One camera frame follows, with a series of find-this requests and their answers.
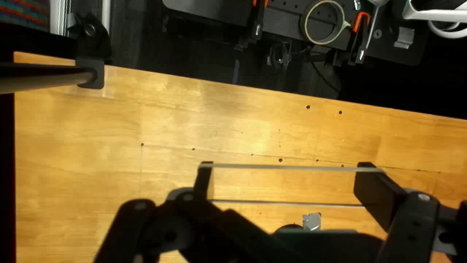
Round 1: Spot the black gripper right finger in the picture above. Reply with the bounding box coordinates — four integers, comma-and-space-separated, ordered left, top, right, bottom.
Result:
353, 161, 467, 263

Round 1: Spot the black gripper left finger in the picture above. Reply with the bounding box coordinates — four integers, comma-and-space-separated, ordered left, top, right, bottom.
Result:
93, 161, 293, 263

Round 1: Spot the striped colourful cloth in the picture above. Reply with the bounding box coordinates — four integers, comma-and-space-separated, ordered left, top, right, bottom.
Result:
0, 0, 50, 33

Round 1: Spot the black perforated plate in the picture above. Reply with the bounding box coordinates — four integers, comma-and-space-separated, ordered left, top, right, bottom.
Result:
162, 0, 430, 68

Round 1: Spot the large silver duct tape piece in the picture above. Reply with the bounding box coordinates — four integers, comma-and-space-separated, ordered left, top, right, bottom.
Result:
301, 211, 324, 234

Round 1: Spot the small silver metal bracket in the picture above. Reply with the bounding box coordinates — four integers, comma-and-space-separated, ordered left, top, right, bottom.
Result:
392, 27, 416, 52

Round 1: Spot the black clamp bracket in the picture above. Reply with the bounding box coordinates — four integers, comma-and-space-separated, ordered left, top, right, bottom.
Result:
66, 14, 112, 91

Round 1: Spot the orange-handled black clamp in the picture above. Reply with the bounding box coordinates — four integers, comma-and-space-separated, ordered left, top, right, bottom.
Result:
233, 0, 271, 53
347, 9, 373, 66

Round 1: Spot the white cord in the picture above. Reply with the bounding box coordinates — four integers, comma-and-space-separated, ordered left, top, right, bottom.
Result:
365, 0, 391, 52

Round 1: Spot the white cable bundle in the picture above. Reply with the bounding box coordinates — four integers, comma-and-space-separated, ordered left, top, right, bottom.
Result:
401, 0, 467, 41

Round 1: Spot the aluminium frame profile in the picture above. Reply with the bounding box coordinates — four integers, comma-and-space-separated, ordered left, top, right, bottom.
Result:
48, 0, 111, 37

